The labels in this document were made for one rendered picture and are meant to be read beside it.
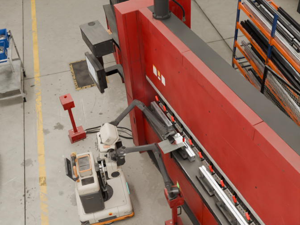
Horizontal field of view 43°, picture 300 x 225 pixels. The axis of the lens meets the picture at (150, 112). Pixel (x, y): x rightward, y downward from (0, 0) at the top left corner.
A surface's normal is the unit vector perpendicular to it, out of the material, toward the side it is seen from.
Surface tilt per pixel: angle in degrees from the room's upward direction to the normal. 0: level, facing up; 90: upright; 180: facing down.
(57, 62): 0
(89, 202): 90
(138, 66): 90
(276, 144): 0
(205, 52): 0
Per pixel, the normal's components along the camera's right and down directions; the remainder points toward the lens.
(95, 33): -0.07, -0.72
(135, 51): 0.43, 0.60
